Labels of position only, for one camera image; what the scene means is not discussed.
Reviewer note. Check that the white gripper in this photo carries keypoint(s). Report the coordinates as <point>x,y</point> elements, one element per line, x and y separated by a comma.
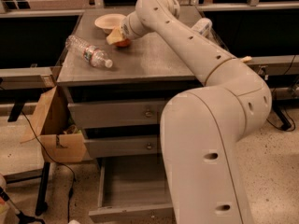
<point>127,29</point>

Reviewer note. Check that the red apple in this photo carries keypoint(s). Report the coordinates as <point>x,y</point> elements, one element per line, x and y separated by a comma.
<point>123,43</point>

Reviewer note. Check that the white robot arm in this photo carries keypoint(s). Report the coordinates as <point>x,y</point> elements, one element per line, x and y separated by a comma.
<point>200,127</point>

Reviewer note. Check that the grey drawer cabinet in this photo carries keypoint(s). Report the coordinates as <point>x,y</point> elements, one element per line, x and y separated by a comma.
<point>146,70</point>

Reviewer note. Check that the grey top drawer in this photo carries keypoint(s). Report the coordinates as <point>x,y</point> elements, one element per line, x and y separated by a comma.
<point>116,113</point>

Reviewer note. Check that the grey drawer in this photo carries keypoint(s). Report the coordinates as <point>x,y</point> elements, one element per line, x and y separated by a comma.
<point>133,190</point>
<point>123,146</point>
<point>116,113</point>

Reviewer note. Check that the grey middle drawer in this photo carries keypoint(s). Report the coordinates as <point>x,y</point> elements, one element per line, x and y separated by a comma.
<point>123,146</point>

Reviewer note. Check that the grey bottom drawer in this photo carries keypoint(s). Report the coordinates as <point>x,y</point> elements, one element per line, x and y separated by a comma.
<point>133,190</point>

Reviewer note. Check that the cream ceramic bowl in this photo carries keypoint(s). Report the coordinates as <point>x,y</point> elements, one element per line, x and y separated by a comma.
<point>108,22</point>

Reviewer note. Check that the clear bottle with label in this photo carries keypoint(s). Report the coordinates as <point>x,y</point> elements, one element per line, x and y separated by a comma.
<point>91,54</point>

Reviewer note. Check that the brown cardboard box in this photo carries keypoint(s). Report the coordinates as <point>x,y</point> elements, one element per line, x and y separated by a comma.
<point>49,123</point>

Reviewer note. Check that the black table leg right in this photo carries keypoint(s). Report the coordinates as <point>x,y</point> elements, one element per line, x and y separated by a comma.
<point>286,125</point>

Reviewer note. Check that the black table leg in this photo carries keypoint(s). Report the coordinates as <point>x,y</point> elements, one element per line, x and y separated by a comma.
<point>286,125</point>
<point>41,205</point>

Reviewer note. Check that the black table leg left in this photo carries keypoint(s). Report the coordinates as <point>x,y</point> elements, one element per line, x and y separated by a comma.
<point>41,205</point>

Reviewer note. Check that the small cream object on rail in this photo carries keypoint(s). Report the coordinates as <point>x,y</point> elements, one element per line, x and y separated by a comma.
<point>246,59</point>

